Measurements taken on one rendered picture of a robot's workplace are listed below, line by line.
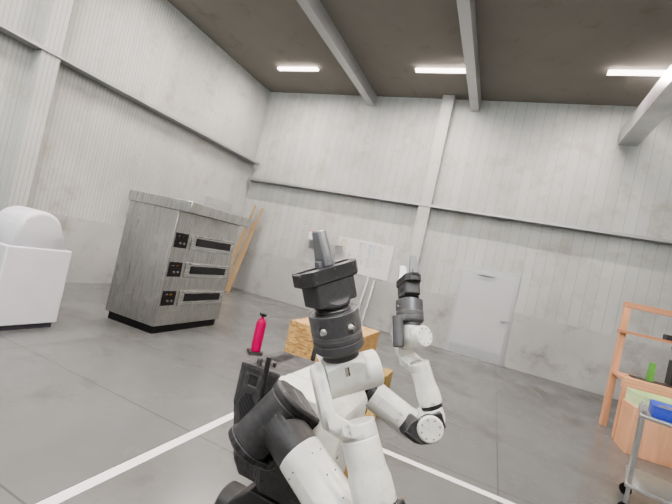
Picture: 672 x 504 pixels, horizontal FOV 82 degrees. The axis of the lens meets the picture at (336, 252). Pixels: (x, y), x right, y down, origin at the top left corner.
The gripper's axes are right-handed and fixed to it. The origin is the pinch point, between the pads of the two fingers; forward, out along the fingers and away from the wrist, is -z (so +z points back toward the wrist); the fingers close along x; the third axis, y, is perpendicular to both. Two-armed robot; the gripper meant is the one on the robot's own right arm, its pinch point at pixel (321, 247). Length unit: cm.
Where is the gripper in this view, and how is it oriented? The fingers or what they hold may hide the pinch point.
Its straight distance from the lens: 65.1
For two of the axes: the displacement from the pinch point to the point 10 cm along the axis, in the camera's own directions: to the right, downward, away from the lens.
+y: 5.9, -0.1, -8.0
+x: 7.9, -2.1, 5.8
